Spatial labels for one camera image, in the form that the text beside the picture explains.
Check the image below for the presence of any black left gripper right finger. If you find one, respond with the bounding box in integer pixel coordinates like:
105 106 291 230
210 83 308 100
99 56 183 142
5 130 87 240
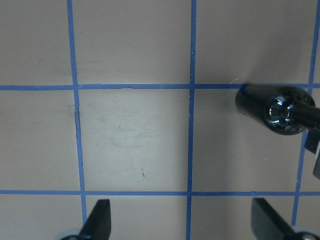
251 197 298 240

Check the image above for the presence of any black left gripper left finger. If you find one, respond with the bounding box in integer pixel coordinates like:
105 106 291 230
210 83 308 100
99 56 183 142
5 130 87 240
79 199 112 240

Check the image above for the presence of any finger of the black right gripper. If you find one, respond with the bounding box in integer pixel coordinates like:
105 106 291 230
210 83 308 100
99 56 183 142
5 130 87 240
304 129 320 179

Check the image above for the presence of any black wine bottle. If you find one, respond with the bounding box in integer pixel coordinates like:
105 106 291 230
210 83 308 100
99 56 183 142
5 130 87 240
235 84 320 136

